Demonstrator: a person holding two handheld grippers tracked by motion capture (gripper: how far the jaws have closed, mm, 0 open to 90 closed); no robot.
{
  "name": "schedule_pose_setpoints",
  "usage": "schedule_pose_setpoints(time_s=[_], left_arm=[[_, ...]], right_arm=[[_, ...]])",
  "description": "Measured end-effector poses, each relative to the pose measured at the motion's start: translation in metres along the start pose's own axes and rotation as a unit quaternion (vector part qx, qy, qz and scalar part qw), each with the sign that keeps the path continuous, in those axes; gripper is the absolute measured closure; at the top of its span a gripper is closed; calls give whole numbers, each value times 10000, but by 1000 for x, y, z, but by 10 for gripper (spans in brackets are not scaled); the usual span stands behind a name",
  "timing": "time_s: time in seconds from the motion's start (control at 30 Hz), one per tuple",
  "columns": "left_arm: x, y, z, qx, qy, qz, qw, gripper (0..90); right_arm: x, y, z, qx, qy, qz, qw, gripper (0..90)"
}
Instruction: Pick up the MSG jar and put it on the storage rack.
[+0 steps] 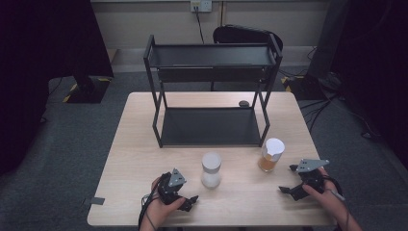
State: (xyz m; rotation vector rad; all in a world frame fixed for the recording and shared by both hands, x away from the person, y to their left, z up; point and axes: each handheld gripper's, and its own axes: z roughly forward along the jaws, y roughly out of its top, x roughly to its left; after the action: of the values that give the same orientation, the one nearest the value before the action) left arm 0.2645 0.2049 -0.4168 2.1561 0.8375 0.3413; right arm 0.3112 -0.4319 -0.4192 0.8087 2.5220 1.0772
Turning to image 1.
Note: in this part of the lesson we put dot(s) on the person's left hand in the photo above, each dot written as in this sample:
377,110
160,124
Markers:
160,211

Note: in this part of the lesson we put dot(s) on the small dark round object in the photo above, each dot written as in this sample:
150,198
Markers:
244,103

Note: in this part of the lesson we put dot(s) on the black stand base yellow tape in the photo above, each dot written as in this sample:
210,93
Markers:
88,89

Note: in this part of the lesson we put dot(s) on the frosted white jar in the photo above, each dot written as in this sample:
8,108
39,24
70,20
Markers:
211,171

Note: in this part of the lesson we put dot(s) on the grey tape strip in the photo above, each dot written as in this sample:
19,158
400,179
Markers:
95,201

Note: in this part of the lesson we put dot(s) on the black metal shelf rack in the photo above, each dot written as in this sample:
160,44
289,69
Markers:
210,125

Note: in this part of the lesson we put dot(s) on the black chair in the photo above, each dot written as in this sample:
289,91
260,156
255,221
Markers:
247,34

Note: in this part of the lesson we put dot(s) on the person's right hand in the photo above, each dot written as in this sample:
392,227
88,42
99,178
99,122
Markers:
327,200

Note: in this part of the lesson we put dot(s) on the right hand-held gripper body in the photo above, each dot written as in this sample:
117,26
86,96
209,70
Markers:
310,179

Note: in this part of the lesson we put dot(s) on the grey stand with black base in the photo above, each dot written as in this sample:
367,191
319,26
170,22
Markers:
324,48

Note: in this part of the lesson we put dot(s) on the white wall socket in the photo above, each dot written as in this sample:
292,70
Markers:
201,5

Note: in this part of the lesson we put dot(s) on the dark curtain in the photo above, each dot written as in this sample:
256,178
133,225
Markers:
378,64
38,64

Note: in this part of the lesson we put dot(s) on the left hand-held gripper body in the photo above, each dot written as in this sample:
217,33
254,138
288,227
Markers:
170,189

